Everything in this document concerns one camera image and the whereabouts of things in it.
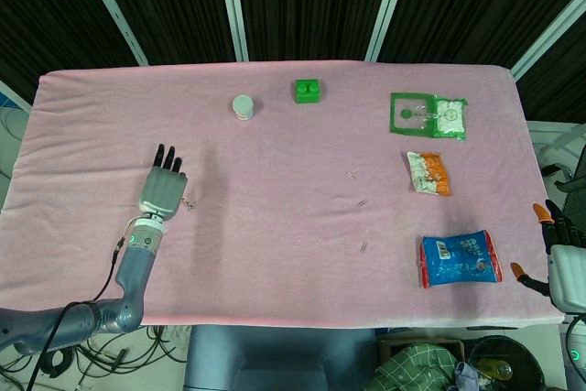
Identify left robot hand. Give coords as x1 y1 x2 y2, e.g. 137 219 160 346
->
136 143 190 221

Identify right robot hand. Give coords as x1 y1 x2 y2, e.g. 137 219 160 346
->
511 200 586 312

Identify black mesh office chair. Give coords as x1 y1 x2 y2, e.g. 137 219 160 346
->
542 143 586 209

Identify black waste bin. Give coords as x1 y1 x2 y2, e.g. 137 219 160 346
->
465 334 547 391

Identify blue red snack packet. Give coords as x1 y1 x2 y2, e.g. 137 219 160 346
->
417 228 504 290

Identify pink table cloth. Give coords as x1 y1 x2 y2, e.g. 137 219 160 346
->
0 60 567 335

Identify orange white snack packet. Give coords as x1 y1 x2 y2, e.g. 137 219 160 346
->
406 150 454 198

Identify green toy brick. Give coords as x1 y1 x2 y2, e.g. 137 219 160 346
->
291 79 323 104

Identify green checkered cloth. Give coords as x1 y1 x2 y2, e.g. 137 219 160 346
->
374 342 464 391

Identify blue grey robot torso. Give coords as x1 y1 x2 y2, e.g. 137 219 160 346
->
184 324 379 391

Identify green white snack packet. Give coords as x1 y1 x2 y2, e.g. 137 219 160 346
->
388 92 469 141

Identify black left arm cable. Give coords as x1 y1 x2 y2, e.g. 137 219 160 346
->
25 237 127 391

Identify white partition post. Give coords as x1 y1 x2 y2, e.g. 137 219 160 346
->
364 0 416 62
0 78 33 111
509 0 586 81
214 0 251 63
74 0 150 67

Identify black floor cable tangle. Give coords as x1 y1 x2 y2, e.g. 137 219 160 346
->
0 325 189 386

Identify black coiled cable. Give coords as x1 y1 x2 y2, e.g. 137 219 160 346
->
39 347 75 378

